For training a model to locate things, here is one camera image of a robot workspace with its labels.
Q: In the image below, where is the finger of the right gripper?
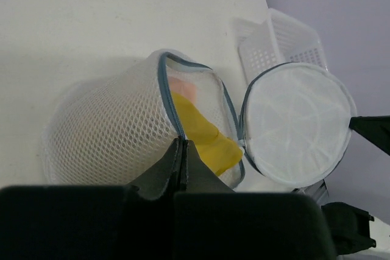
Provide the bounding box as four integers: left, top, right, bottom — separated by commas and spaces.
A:
349, 116, 390, 155

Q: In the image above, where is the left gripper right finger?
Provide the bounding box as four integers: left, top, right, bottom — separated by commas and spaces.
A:
173, 141, 336, 259

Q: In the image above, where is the aluminium rail frame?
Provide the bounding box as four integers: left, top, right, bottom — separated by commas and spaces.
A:
292, 180, 329, 206

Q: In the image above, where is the yellow cloth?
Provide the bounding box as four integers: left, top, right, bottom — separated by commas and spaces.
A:
172, 93, 243, 176

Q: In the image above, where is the pink bra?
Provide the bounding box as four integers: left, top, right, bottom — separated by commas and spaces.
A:
168, 77, 197, 104

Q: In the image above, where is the white mesh laundry bag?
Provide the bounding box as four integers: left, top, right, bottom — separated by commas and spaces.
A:
42, 51, 356, 189

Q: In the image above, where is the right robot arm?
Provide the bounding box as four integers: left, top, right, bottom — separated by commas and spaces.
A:
321, 116, 389, 259

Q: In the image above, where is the white plastic basket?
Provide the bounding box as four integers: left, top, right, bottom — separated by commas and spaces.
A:
233, 9, 328, 83

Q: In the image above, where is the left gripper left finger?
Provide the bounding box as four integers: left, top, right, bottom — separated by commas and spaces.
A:
1, 138, 183, 259

